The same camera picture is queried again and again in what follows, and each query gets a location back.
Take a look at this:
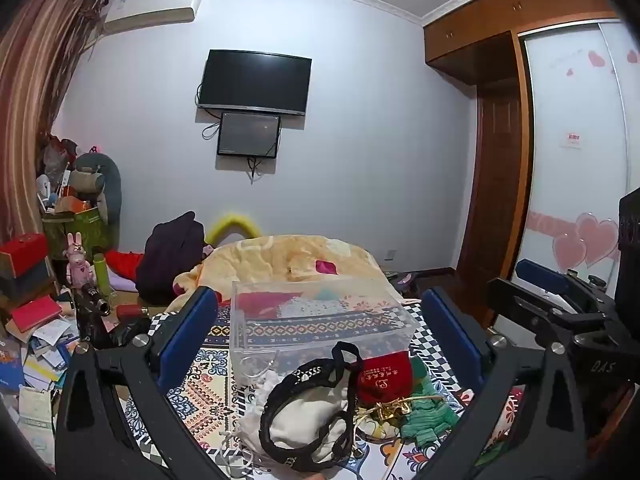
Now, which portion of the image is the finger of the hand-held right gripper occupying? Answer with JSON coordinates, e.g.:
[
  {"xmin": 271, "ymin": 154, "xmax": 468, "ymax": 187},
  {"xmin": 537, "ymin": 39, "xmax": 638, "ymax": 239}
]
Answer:
[
  {"xmin": 487, "ymin": 277, "xmax": 617, "ymax": 347},
  {"xmin": 516, "ymin": 259, "xmax": 609, "ymax": 307}
]

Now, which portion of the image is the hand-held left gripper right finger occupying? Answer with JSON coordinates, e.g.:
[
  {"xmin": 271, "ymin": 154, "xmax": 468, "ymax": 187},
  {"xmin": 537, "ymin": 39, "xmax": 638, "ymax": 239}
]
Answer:
[{"xmin": 400, "ymin": 286, "xmax": 594, "ymax": 480}]

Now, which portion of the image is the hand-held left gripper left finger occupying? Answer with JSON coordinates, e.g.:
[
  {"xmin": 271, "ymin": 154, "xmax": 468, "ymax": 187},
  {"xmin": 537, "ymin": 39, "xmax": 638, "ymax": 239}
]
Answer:
[{"xmin": 54, "ymin": 286, "xmax": 236, "ymax": 480}]

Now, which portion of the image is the red cloth pouch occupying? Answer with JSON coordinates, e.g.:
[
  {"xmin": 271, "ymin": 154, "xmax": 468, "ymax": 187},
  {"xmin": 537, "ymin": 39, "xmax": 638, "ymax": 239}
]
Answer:
[{"xmin": 357, "ymin": 351, "xmax": 415, "ymax": 408}]

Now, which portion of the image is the green knitted cloth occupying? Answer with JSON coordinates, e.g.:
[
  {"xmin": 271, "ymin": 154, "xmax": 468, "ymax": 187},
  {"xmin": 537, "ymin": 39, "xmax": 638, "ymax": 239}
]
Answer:
[{"xmin": 397, "ymin": 355, "xmax": 464, "ymax": 447}]

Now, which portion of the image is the black lace band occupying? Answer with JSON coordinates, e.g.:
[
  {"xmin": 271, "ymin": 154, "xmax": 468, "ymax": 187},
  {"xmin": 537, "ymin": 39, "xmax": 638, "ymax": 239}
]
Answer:
[{"xmin": 258, "ymin": 341, "xmax": 365, "ymax": 474}]

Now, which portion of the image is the clear plastic storage box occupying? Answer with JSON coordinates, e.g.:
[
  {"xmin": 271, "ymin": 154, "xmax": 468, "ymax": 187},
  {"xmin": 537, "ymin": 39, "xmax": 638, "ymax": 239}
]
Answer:
[{"xmin": 231, "ymin": 280, "xmax": 420, "ymax": 387}]

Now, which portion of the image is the white drawstring cloth pouch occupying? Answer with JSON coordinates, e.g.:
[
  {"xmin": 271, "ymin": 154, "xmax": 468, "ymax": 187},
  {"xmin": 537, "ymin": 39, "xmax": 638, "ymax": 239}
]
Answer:
[{"xmin": 235, "ymin": 370, "xmax": 359, "ymax": 467}]

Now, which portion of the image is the dark purple clothing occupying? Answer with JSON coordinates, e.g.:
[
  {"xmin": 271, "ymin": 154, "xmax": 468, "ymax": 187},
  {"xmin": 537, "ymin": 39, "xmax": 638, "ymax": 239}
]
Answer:
[{"xmin": 135, "ymin": 211, "xmax": 207, "ymax": 306}]

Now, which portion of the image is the red cloth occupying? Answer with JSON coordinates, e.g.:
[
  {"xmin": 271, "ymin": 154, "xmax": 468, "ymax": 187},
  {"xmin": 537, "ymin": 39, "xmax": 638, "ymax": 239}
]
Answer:
[{"xmin": 107, "ymin": 250, "xmax": 146, "ymax": 281}]

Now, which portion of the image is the gold ribbon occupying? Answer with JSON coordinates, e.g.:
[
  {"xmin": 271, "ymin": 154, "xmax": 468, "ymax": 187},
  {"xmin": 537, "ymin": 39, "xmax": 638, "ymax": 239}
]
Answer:
[{"xmin": 357, "ymin": 394, "xmax": 417, "ymax": 427}]

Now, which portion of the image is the brown wooden door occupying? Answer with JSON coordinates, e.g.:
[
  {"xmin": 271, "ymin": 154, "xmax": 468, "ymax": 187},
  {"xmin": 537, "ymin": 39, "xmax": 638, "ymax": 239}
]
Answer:
[{"xmin": 456, "ymin": 91, "xmax": 532, "ymax": 281}]

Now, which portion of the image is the black tube on stand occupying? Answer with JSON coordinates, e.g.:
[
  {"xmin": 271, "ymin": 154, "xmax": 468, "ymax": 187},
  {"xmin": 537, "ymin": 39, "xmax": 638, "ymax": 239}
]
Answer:
[{"xmin": 74, "ymin": 282, "xmax": 122, "ymax": 352}]

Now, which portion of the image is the yellow fleece blanket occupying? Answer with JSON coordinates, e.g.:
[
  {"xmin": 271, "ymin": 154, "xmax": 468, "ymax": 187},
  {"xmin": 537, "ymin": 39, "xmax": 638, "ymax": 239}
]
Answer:
[{"xmin": 172, "ymin": 234, "xmax": 402, "ymax": 317}]

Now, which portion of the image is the green bottle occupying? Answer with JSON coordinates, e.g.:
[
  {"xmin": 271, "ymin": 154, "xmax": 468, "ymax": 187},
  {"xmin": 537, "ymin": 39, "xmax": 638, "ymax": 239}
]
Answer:
[{"xmin": 93, "ymin": 253, "xmax": 111, "ymax": 297}]

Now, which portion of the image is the yellow curved plush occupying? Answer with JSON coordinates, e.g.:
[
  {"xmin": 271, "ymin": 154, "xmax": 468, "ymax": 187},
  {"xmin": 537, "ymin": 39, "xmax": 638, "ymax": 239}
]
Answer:
[{"xmin": 207, "ymin": 211, "xmax": 262, "ymax": 246}]

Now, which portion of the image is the pink bunny doll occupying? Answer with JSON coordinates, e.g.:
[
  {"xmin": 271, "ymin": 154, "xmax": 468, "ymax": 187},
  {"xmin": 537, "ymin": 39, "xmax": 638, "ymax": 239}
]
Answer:
[{"xmin": 65, "ymin": 232, "xmax": 96, "ymax": 289}]

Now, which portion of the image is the green cardboard box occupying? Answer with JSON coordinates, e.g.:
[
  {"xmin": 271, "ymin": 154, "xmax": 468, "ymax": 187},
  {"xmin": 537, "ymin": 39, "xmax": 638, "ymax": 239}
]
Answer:
[{"xmin": 42, "ymin": 207, "xmax": 114, "ymax": 262}]

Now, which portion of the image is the pile of papers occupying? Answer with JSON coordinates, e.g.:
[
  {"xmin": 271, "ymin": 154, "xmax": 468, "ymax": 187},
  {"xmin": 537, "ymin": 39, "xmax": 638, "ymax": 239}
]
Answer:
[{"xmin": 0, "ymin": 319, "xmax": 83, "ymax": 472}]

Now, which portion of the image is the red book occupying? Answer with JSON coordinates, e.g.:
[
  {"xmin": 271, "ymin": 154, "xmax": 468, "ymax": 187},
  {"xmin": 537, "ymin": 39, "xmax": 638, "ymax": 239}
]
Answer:
[{"xmin": 10, "ymin": 295, "xmax": 64, "ymax": 334}]

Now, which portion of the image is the wooden wardrobe with heart stickers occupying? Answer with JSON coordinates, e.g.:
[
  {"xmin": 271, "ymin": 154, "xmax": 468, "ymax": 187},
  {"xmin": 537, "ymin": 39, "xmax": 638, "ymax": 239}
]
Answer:
[{"xmin": 421, "ymin": 0, "xmax": 640, "ymax": 301}]

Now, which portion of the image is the red box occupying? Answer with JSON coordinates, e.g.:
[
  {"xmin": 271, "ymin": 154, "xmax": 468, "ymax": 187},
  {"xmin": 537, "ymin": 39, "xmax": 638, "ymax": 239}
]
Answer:
[{"xmin": 0, "ymin": 233, "xmax": 51, "ymax": 279}]

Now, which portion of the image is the striped brown curtain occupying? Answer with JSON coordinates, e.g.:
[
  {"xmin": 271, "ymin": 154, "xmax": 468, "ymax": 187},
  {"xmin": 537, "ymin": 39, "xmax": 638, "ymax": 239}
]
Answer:
[{"xmin": 0, "ymin": 0, "xmax": 109, "ymax": 248}]

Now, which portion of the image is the white air conditioner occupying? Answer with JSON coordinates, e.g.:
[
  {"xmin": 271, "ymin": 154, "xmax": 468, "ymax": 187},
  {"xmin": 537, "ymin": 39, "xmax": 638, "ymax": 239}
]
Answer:
[{"xmin": 102, "ymin": 0, "xmax": 203, "ymax": 37}]

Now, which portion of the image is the small black wall monitor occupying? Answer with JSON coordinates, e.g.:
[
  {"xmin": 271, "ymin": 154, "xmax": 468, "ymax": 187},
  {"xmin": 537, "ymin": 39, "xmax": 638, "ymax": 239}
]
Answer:
[{"xmin": 216, "ymin": 111, "xmax": 282, "ymax": 160}]

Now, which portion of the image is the black wall television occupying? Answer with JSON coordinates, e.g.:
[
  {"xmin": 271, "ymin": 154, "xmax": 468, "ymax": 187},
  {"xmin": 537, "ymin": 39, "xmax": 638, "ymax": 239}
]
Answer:
[{"xmin": 196, "ymin": 49, "xmax": 313, "ymax": 117}]

